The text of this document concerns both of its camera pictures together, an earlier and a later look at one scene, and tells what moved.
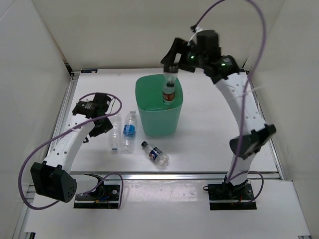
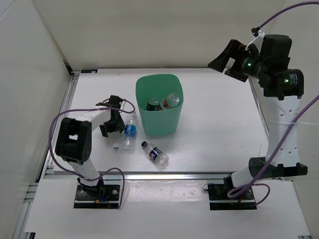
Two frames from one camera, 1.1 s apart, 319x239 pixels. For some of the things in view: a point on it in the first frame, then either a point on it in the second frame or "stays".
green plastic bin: [158, 119] stays
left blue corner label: [89, 71] stays
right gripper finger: [168, 60] -> [220, 63]
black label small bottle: [170, 70] -> [152, 105]
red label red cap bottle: [168, 92] -> [171, 100]
